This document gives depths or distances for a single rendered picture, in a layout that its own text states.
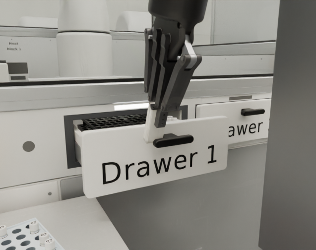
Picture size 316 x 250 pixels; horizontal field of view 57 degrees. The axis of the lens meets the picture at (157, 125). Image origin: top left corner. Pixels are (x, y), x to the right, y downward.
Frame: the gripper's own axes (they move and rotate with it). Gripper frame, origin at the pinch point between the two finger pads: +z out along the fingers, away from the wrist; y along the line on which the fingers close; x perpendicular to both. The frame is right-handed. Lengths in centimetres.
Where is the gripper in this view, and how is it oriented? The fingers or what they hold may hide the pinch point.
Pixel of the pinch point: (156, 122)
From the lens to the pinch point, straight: 46.6
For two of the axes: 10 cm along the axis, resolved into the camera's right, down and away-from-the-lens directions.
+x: 8.9, -1.0, 4.5
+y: 4.3, 5.2, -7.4
